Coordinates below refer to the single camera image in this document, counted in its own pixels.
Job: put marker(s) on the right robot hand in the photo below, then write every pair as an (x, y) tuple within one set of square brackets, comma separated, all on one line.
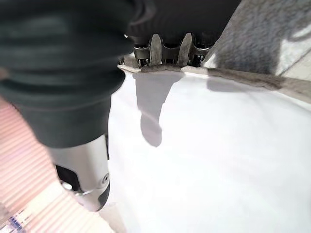
[(56, 60)]

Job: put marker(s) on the grey fleece blanket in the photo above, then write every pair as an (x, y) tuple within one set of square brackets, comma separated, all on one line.
[(257, 31)]

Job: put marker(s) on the pink striped bed cover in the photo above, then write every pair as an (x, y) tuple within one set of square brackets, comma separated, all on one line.
[(31, 179)]

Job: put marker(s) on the white bed sheet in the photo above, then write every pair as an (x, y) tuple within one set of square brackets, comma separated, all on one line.
[(194, 155)]

